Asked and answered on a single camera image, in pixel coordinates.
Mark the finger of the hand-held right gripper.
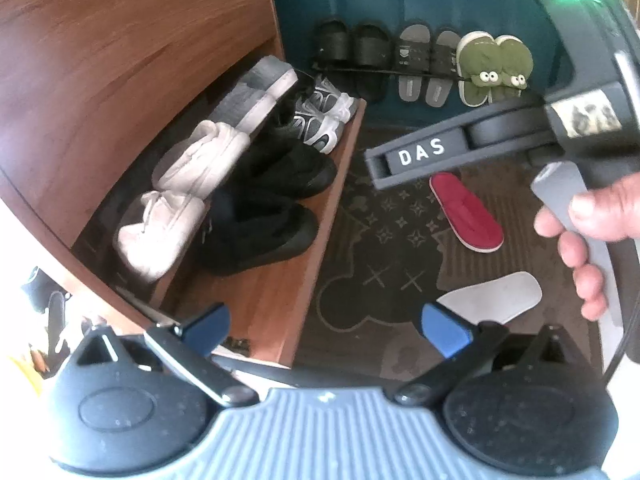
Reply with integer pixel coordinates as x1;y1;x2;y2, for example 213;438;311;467
364;124;473;191

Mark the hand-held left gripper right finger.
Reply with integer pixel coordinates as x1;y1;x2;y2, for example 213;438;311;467
394;301;596;409

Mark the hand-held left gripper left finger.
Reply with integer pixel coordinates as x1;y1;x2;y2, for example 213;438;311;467
67;302;261;408

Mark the red slipper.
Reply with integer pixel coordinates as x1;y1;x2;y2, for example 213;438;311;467
436;271;544;327
430;172;505;254

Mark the wooden shoe cabinet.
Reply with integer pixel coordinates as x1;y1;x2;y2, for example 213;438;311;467
0;0;368;367

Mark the person's right hand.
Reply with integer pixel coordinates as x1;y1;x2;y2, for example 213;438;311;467
534;172;640;321

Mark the dark door mat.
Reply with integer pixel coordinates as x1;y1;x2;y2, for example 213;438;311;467
294;124;607;382

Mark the dark shoe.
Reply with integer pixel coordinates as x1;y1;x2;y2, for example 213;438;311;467
21;266;69;317

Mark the grey bear slipper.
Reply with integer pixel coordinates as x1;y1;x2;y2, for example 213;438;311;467
234;55;299;107
214;82;282;134

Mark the black wire door rack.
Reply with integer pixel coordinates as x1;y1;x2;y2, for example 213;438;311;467
310;61;545;97

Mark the black cable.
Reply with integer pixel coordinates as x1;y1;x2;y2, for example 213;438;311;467
602;297;640;388

